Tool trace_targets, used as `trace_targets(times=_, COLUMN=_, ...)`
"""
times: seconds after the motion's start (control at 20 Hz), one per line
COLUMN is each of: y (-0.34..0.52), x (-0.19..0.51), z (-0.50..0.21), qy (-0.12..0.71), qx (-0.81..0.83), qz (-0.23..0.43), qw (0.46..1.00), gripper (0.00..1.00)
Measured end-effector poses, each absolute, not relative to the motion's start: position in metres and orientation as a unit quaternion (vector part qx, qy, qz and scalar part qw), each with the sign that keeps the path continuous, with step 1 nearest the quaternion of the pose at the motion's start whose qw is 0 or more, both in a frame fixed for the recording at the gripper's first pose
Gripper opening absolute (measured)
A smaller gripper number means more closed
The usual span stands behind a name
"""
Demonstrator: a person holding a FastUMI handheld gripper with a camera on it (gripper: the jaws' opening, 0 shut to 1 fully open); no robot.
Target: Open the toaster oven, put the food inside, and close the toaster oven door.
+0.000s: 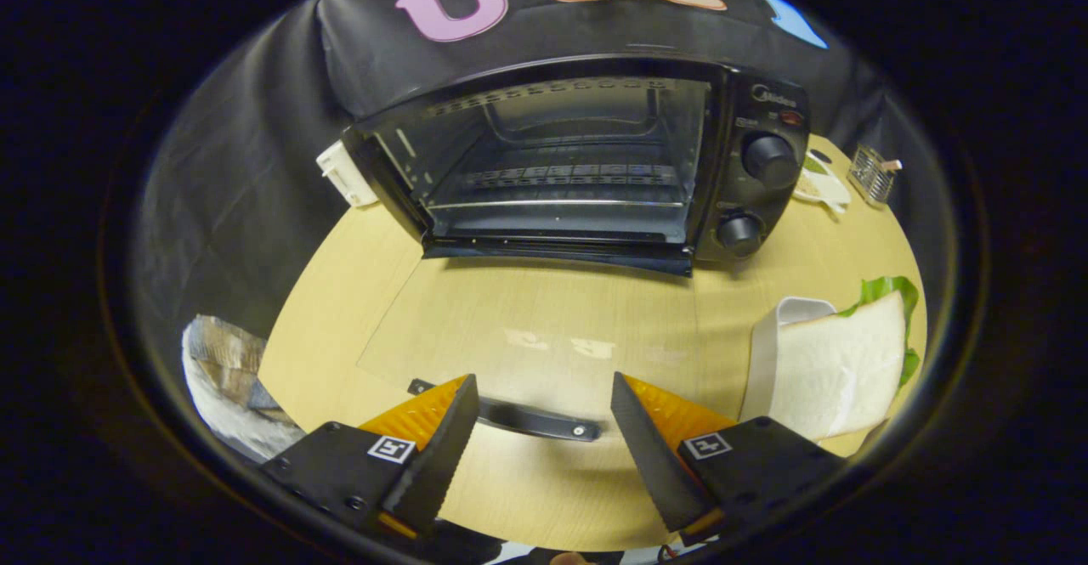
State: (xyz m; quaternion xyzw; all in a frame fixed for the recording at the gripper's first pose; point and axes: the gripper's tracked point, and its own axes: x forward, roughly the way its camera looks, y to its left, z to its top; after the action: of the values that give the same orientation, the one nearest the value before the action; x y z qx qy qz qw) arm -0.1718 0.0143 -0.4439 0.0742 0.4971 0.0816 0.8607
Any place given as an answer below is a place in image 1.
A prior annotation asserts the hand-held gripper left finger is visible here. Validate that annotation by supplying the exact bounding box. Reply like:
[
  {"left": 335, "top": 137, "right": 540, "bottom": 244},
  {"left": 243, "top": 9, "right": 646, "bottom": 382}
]
[{"left": 259, "top": 373, "right": 481, "bottom": 542}]

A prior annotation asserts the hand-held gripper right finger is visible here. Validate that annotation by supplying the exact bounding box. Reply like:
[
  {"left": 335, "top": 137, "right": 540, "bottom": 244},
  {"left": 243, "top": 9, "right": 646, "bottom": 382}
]
[{"left": 609, "top": 370, "right": 853, "bottom": 546}]

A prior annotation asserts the glass toaster oven door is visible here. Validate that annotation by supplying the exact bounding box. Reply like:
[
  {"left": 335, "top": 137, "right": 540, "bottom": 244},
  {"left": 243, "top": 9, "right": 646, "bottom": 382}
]
[{"left": 357, "top": 255, "right": 756, "bottom": 444}]

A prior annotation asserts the white bread lettuce sandwich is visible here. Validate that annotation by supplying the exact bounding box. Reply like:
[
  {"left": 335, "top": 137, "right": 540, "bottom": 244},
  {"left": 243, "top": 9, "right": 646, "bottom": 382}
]
[{"left": 778, "top": 274, "right": 924, "bottom": 441}]

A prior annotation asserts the black toaster oven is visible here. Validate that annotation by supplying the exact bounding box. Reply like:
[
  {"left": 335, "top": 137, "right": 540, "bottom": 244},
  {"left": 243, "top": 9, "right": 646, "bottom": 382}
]
[{"left": 340, "top": 55, "right": 811, "bottom": 279}]

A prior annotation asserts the white plastic tray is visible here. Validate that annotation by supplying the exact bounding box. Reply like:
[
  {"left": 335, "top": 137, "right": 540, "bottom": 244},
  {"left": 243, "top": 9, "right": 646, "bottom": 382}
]
[{"left": 739, "top": 297, "right": 839, "bottom": 423}]

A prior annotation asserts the white power strip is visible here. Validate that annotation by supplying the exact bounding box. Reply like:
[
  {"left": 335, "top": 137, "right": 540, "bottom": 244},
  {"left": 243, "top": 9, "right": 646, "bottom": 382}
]
[{"left": 315, "top": 140, "right": 380, "bottom": 208}]

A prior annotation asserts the small divided seasoning dish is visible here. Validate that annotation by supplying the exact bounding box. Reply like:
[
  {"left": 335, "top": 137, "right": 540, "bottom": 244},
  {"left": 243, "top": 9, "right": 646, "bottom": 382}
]
[{"left": 792, "top": 155, "right": 852, "bottom": 214}]

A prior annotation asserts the black backdrop cloth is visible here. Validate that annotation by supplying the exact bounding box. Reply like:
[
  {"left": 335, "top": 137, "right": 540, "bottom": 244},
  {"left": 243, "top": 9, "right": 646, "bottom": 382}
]
[{"left": 134, "top": 0, "right": 940, "bottom": 362}]

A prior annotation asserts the small metal wire holder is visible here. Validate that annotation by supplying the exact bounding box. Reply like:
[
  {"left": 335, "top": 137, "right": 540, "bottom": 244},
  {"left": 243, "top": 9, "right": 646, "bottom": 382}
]
[{"left": 847, "top": 144, "right": 904, "bottom": 207}]

